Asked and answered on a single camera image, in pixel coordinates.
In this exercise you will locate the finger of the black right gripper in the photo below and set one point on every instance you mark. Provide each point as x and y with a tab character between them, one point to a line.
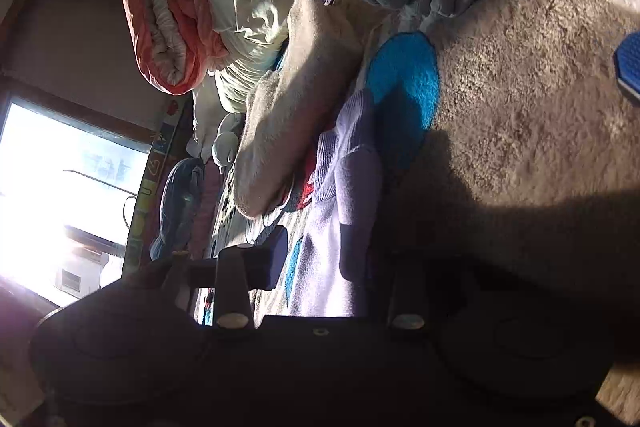
627	65

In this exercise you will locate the white plush toy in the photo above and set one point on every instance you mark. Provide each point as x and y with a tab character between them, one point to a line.
227	142

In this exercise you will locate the beige folded garment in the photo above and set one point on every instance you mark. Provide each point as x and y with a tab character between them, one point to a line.
289	107

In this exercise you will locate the window with brown frame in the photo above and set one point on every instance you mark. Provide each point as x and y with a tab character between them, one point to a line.
69	180

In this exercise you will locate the Mickey Mouse brown blanket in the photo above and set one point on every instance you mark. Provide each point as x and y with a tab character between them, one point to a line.
521	218

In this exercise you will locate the purple knit sweater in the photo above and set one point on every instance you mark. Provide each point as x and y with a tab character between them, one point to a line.
332	269

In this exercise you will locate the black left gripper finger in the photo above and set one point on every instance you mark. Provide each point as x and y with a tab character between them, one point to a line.
234	273

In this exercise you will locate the blue folded blanket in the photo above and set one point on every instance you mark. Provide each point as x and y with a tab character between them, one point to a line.
180	202

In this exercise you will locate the colourful alphabet foam mat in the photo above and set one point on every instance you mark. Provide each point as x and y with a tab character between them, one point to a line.
167	148

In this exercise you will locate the cream white quilt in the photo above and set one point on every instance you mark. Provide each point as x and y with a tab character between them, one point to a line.
253	32

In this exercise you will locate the orange rolled quilt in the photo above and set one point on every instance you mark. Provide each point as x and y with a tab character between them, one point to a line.
175	42

